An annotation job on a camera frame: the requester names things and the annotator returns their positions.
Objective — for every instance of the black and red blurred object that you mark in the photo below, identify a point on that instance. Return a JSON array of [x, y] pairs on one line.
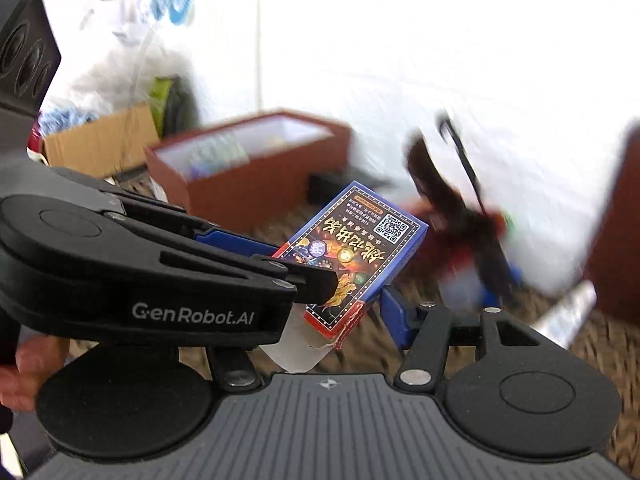
[[465, 220]]

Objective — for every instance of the white plastic bag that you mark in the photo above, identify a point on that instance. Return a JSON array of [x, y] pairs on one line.
[[135, 35]]

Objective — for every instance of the brown cardboard box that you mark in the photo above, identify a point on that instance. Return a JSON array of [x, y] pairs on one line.
[[100, 142]]

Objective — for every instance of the person's left hand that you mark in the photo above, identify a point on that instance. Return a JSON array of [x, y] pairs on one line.
[[35, 370]]

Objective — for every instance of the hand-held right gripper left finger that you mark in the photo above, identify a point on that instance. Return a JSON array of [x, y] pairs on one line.
[[237, 377]]

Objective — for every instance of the green packet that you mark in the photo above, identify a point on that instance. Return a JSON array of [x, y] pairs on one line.
[[162, 102]]

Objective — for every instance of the silver foil packet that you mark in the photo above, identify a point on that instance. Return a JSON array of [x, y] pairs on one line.
[[570, 312]]

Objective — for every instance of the brown wooden furniture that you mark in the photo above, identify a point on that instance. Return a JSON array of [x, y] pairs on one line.
[[617, 220]]

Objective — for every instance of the blue cloth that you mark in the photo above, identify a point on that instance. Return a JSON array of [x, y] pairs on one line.
[[65, 119]]

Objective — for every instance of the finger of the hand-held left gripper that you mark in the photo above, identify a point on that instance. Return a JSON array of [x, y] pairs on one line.
[[315, 285], [240, 242]]

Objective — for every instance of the blue printed card box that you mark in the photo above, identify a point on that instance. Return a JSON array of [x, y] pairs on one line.
[[350, 255]]

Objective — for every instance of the white paper slip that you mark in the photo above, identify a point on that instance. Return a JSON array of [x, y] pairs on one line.
[[295, 347]]

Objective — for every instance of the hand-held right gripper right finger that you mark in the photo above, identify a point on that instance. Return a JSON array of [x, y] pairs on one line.
[[395, 317]]

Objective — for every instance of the red-brown storage box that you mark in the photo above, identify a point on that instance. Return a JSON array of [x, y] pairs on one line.
[[260, 175]]

